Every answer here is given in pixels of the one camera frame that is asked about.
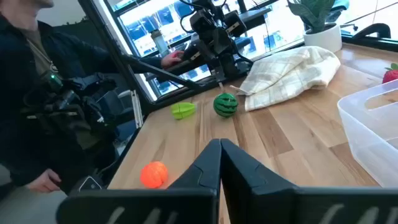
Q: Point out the white plaid kitchen towel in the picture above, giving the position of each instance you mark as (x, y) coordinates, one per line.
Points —
(286, 74)

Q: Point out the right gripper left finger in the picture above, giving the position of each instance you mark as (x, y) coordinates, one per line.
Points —
(140, 208)

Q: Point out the clear plastic container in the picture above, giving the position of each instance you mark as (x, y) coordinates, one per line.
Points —
(367, 146)

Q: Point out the person's hand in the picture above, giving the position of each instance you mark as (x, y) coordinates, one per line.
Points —
(43, 183)
(171, 59)

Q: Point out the person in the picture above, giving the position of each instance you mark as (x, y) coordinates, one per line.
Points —
(18, 93)

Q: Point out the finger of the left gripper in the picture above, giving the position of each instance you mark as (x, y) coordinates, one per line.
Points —
(242, 66)
(219, 74)

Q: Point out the water bottle with grey cap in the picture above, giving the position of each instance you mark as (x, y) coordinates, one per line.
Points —
(160, 43)

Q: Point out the red toy strawberry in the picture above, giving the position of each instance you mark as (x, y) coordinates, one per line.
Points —
(391, 76)

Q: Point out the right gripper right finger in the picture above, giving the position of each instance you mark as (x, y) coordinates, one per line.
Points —
(248, 193)

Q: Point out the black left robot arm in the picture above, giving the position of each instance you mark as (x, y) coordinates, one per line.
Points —
(203, 21)

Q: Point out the orange ribbed toy fruit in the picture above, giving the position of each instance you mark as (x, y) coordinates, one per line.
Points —
(154, 175)

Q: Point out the white bracket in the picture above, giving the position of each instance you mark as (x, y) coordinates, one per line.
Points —
(136, 109)

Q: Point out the green striped toy watermelon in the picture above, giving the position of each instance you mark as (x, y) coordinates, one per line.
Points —
(225, 105)

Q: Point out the light green toy starfruit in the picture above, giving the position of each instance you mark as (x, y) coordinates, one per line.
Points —
(183, 110)

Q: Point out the black smartphone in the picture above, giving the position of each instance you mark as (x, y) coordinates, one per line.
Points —
(90, 184)

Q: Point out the snake plant in white pot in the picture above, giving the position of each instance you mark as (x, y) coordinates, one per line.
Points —
(323, 39)

